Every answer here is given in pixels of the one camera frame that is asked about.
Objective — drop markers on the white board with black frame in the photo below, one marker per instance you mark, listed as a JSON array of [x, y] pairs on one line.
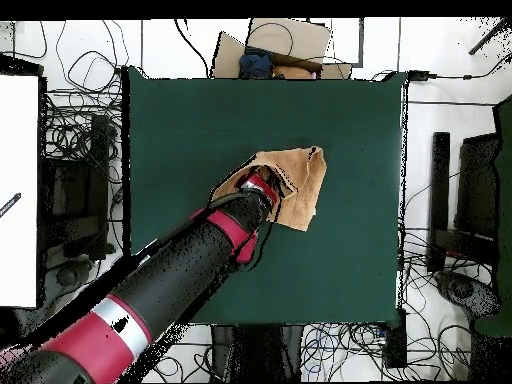
[[18, 180]]

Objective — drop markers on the black equipment stand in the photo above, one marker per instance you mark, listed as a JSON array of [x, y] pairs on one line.
[[100, 180]]

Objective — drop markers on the black power strip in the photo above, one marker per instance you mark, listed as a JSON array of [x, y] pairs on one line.
[[396, 340]]

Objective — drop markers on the brown cardboard box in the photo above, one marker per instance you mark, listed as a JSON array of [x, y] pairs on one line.
[[288, 38]]

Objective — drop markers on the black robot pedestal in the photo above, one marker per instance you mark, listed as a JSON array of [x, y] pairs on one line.
[[260, 352]]

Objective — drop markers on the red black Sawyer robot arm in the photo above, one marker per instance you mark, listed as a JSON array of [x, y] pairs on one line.
[[180, 272]]

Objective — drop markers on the black tripod leg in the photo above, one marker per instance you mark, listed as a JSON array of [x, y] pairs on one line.
[[490, 38]]

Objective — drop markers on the green chair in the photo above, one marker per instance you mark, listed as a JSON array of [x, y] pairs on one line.
[[504, 200]]

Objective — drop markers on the black power adapter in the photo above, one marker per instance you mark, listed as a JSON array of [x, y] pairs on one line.
[[419, 74]]

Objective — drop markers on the black marker pen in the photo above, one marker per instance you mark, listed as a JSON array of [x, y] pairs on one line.
[[11, 204]]

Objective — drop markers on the black upright bar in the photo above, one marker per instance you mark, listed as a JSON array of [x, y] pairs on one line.
[[440, 180]]

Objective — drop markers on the dark blue garment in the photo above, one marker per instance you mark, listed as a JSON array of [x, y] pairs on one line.
[[256, 64]]

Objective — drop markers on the dark green table cloth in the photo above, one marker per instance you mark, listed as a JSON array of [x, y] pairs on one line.
[[320, 260]]

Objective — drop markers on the orange garment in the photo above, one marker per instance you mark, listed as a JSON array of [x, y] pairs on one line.
[[292, 72]]

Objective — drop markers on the black monitor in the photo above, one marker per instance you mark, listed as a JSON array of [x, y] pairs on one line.
[[478, 184]]

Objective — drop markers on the tan terry towel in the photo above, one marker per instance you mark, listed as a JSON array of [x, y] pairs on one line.
[[304, 188]]

